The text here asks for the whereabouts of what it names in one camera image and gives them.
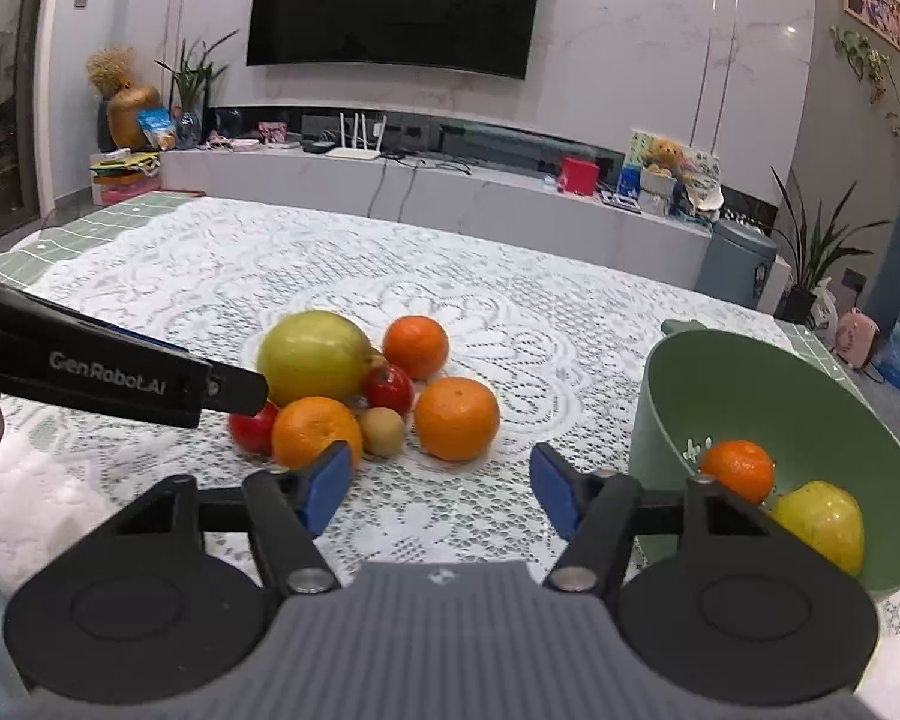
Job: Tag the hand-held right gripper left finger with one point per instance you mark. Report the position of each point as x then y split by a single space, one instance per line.
328 491

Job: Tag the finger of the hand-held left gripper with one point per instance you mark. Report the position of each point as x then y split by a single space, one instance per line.
60 315
240 390

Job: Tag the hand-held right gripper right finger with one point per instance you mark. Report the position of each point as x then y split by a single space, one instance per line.
553 491

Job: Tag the orange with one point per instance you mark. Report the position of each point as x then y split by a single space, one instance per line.
311 431
457 420
416 345
736 469

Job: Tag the brown kiwi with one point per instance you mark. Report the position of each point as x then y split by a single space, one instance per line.
381 433

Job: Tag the yellow-green pear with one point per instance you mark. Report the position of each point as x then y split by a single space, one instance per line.
315 356

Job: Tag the red apple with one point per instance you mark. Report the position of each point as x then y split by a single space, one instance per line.
390 388

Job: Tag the green plastic bowl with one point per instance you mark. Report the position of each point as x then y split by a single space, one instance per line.
757 405

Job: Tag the green checked tablecloth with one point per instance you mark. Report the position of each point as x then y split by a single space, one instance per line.
82 229

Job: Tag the white lace tablecloth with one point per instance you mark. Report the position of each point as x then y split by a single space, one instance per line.
195 277

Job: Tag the stack of colourful books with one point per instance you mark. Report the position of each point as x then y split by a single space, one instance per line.
124 176

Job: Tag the blue snack packet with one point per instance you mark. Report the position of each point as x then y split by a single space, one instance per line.
156 129

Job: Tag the golden vase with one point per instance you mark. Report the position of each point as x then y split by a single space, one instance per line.
131 116

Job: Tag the dried flower bunch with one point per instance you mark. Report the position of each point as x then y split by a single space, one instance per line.
111 69

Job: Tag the pink packet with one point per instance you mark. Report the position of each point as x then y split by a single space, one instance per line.
274 132

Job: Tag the white router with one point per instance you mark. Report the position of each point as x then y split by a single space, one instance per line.
354 150

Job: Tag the green plant in glass vase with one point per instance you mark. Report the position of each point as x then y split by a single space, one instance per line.
191 82

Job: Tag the yellow pear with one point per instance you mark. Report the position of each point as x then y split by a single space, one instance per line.
821 521

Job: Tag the grey trash bin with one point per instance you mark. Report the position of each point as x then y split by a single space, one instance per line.
735 262

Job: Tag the white marble television console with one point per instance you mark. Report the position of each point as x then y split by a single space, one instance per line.
495 202

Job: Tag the red box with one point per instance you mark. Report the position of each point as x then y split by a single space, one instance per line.
577 176

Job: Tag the blue box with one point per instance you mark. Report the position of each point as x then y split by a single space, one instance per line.
630 181

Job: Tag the white plastic bag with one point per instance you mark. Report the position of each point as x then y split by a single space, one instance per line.
825 304

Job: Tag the potted long-leaf plant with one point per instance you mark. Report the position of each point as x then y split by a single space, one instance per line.
802 270

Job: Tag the pink bag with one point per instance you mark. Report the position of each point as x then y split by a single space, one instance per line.
856 337

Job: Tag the brown teddy bear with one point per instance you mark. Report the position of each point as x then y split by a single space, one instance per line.
664 157

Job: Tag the black television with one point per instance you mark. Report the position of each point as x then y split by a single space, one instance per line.
394 0

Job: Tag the hanging vine plant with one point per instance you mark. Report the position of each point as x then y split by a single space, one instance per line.
870 64

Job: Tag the wall outlet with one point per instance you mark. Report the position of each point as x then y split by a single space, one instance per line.
856 280

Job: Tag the framed wall picture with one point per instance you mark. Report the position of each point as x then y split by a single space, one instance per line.
874 4

